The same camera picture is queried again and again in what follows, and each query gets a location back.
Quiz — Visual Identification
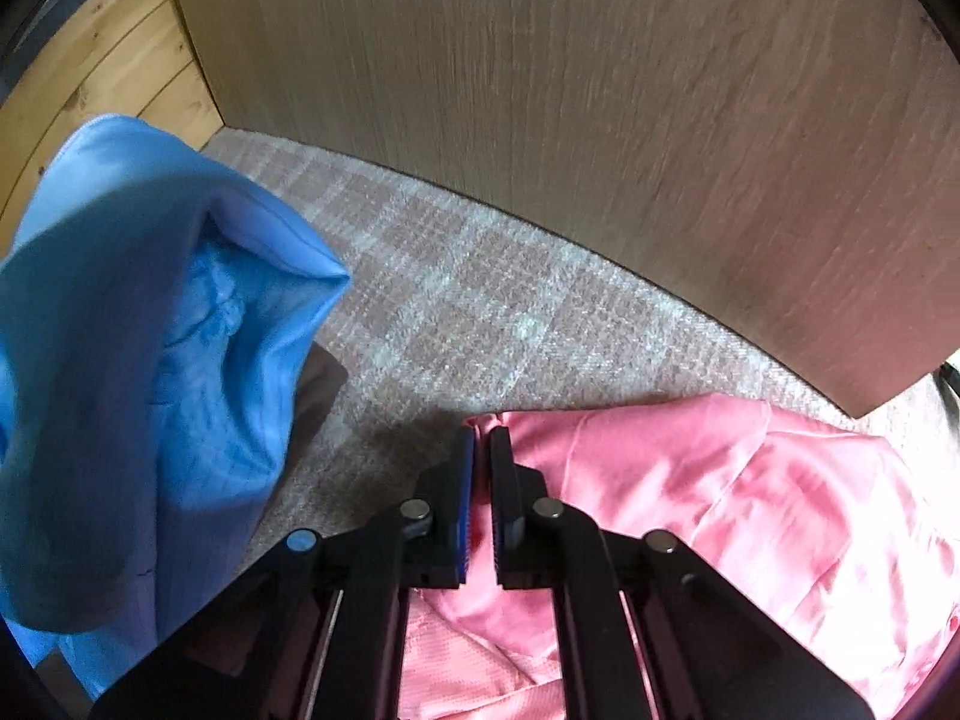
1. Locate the dark folded garment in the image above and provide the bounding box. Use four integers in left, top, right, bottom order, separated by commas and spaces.
281, 341, 350, 481

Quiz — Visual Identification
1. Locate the light wooden panel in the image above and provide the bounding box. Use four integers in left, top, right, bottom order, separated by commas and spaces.
161, 0, 960, 419

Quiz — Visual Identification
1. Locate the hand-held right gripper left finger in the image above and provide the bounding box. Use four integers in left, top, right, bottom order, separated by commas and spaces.
90, 427, 475, 720

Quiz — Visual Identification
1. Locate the pink shirt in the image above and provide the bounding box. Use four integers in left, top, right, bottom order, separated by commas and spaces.
401, 394, 960, 720

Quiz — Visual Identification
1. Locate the plaid blanket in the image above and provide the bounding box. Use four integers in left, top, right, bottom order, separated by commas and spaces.
199, 127, 960, 563

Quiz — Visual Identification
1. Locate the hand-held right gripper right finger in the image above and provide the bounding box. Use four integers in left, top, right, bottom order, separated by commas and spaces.
487, 427, 875, 720

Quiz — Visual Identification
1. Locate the blue garment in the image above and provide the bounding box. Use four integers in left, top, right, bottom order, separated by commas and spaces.
0, 114, 353, 702

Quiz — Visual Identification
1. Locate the pine wooden board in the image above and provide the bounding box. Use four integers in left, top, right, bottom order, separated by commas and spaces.
0, 0, 226, 241

